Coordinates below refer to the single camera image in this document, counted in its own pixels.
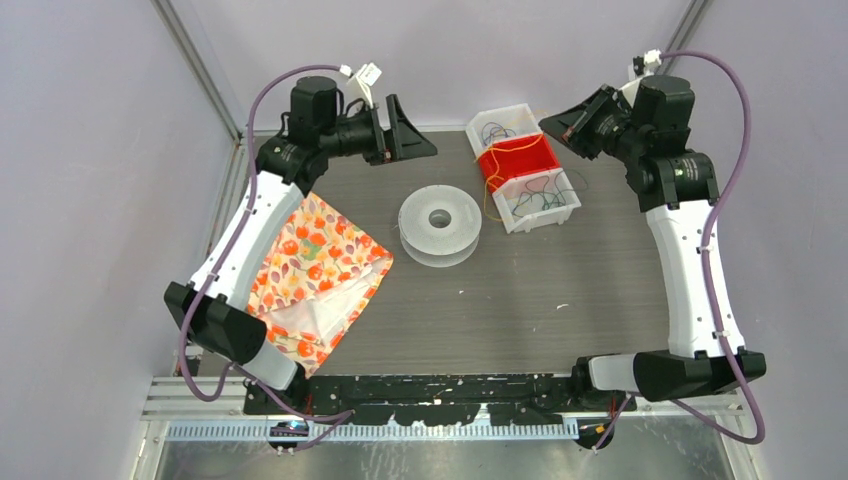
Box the floral orange cloth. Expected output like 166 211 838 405
247 193 394 377

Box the white plastic bin with blue wire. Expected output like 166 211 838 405
465 103 541 155

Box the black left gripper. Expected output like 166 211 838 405
321 94 437 166

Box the white perforated cable spool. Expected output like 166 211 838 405
398 185 482 268

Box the aluminium frame rail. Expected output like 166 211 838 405
140 376 747 444

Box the yellow wire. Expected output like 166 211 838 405
472 109 551 224

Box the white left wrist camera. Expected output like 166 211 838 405
338 62 382 108

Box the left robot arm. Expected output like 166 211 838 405
164 64 438 414

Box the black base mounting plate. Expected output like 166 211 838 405
243 373 626 427

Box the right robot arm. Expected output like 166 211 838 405
539 75 767 411

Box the blue wire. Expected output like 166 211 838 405
480 119 519 148

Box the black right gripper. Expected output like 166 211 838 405
540 83 648 163

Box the red plastic bin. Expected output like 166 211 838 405
478 133 561 193

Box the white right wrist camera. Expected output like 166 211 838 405
620 49 662 106

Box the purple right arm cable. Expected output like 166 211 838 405
592 50 767 455

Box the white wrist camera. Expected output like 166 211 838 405
338 62 382 108
620 49 662 106

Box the green wire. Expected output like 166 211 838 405
511 169 590 217

